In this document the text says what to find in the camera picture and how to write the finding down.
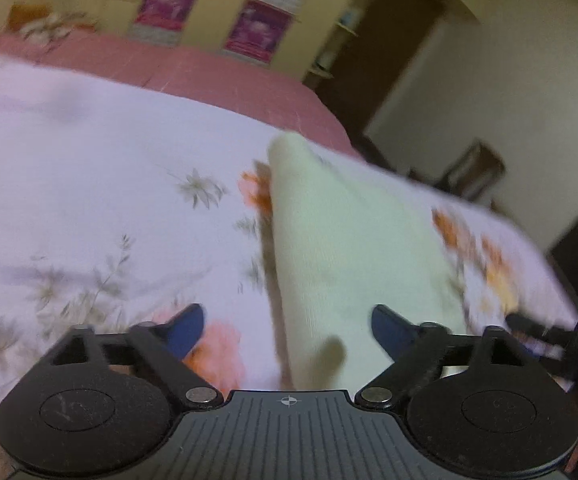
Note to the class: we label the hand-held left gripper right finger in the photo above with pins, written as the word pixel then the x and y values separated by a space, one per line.
pixel 393 332

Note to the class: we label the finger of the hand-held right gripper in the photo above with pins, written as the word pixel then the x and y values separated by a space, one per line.
pixel 536 327

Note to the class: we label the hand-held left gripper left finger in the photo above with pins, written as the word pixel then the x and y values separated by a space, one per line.
pixel 188 331

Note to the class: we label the pale green cloth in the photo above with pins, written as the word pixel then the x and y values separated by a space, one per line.
pixel 349 240

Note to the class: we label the wooden chair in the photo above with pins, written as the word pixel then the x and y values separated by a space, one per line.
pixel 474 170

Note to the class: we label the floral bed sheet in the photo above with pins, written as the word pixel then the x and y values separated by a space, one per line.
pixel 94 175

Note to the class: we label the pink quilted bedspread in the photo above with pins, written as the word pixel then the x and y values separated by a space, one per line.
pixel 209 77

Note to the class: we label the dark brown door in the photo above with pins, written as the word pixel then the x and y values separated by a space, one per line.
pixel 384 50

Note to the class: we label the cream corner shelf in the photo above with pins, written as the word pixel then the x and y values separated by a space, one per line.
pixel 349 15

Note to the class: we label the orange patterned pillow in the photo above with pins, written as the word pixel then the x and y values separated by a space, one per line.
pixel 44 22

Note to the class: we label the purple wall poster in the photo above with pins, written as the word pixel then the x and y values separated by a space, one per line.
pixel 166 7
pixel 258 30

